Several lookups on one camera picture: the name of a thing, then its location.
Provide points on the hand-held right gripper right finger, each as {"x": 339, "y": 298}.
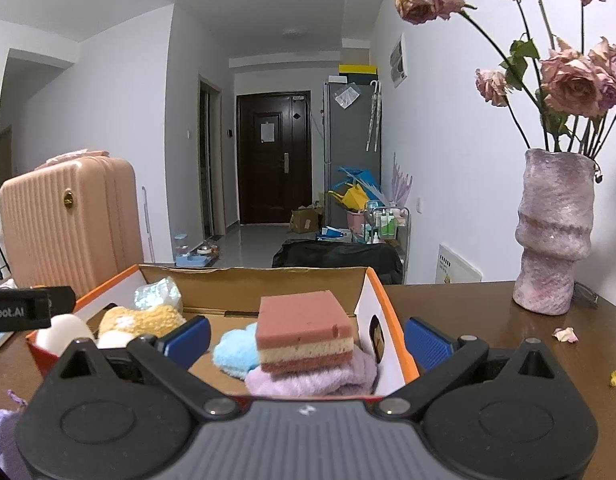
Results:
{"x": 428, "y": 345}

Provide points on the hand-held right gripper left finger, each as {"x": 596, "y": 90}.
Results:
{"x": 187, "y": 341}

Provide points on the light blue fluffy cloth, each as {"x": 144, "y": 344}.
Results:
{"x": 232, "y": 355}

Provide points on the yellow and white plush toy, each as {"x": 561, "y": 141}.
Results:
{"x": 137, "y": 322}

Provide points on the red cardboard box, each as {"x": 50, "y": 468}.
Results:
{"x": 383, "y": 305}

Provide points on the pink layered sponge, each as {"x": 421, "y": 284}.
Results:
{"x": 298, "y": 330}

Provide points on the clear bag of cotton balls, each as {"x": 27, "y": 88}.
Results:
{"x": 155, "y": 295}

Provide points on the pink ribbed suitcase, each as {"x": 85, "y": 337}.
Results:
{"x": 62, "y": 240}

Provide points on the blue pet feeder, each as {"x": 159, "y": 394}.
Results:
{"x": 190, "y": 259}

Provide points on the black bag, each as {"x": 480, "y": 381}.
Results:
{"x": 338, "y": 257}

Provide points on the lavender fluffy cloth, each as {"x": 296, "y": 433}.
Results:
{"x": 308, "y": 385}

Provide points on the cart with bottles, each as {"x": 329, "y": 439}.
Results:
{"x": 388, "y": 222}

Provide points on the fallen pink petal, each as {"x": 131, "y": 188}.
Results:
{"x": 565, "y": 335}

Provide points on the pink bin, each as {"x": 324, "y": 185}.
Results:
{"x": 354, "y": 222}

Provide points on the pink textured vase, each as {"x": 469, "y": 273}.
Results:
{"x": 553, "y": 240}

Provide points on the purple feather decoration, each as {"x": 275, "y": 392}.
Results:
{"x": 400, "y": 182}

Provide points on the brown cardboard box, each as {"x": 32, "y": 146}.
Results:
{"x": 305, "y": 220}

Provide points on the dark brown entrance door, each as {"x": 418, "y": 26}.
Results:
{"x": 268, "y": 185}

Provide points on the grey refrigerator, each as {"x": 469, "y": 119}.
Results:
{"x": 348, "y": 155}

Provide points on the white paper sheet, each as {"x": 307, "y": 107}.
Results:
{"x": 267, "y": 132}

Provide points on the folded white umbrella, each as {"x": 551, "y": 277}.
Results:
{"x": 374, "y": 115}

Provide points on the clear plastic bag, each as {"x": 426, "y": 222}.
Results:
{"x": 347, "y": 97}

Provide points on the yellow box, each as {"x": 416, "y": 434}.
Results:
{"x": 358, "y": 70}

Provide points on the dried pink rose bouquet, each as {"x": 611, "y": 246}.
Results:
{"x": 573, "y": 82}

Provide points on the ceiling lamp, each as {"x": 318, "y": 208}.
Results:
{"x": 294, "y": 32}

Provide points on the white wall board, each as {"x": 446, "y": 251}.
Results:
{"x": 458, "y": 267}

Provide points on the side door frame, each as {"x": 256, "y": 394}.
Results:
{"x": 207, "y": 160}

